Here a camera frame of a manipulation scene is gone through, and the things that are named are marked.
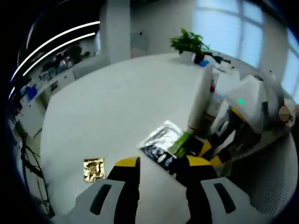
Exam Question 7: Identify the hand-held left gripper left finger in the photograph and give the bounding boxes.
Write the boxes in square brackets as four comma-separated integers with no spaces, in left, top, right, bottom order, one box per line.
[56,156,141,224]

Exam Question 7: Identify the dark red plant pot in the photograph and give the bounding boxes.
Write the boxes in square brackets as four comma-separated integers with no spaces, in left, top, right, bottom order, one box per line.
[193,54,206,65]

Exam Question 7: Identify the green black packet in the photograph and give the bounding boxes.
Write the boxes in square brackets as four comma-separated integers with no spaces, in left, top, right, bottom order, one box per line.
[144,132,207,182]

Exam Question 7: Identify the gold foil sachet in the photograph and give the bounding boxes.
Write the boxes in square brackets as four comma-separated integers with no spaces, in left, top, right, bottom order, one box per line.
[83,157,106,184]

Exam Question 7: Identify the blue storage box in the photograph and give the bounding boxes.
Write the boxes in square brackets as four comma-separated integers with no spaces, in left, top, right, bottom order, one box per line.
[26,85,38,101]

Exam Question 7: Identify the silver foil packet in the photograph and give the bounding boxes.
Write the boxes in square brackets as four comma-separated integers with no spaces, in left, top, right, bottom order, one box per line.
[139,119,183,150]

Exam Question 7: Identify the small white skincare bottle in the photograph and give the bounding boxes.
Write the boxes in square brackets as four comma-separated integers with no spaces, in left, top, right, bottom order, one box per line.
[203,93,226,138]

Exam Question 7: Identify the black tangled straps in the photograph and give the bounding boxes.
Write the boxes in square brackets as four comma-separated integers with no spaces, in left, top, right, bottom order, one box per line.
[205,51,235,74]

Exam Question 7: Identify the large white skincare bottle red collar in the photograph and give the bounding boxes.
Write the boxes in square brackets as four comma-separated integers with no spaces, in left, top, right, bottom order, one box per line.
[209,70,221,95]

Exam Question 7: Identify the large window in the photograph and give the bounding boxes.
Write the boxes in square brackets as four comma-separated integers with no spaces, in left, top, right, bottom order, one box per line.
[192,0,299,96]

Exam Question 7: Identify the grey mesh office chair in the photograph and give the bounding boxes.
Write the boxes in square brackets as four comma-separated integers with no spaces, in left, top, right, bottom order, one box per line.
[216,129,299,217]

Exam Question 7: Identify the green plant white pot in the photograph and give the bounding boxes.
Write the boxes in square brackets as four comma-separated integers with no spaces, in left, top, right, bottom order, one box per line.
[169,28,210,64]

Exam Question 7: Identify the black cables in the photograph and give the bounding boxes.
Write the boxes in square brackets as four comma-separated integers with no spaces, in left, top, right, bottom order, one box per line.
[13,129,56,219]

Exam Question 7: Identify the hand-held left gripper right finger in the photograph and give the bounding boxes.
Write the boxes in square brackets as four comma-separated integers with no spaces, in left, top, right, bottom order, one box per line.
[185,155,252,224]

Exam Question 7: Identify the white skincare tube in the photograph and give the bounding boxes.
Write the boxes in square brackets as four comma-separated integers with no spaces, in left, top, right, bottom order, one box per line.
[187,64,215,132]

